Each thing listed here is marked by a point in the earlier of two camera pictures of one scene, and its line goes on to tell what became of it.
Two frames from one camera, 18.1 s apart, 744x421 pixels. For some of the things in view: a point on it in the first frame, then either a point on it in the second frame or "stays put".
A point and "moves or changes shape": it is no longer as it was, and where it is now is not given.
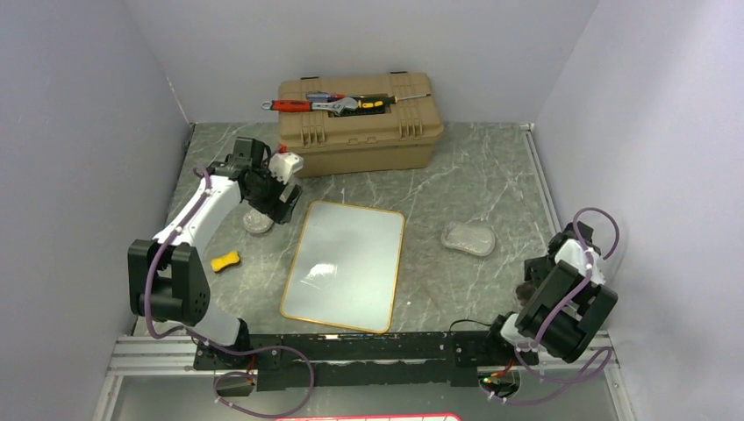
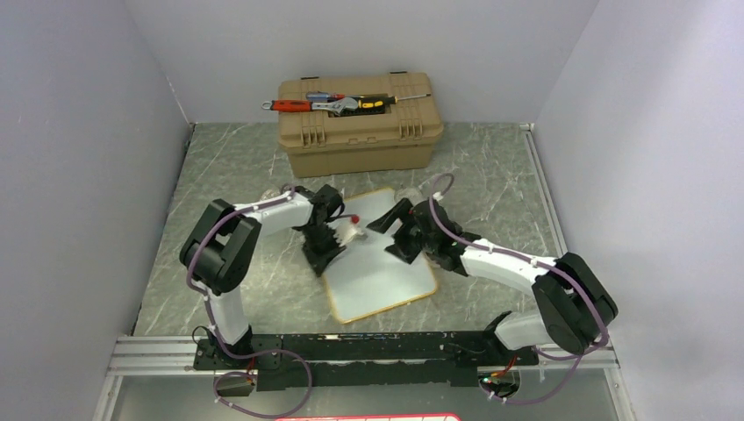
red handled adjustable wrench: x=294 y=105 stays put
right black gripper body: x=540 y=268 to x=417 y=240
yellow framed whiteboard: x=345 y=267 moves or changes shape
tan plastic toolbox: x=404 y=139 stays put
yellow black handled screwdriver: x=383 y=102 stays put
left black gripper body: x=267 y=197 to x=321 y=243
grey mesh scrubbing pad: x=478 y=240 moves or changes shape
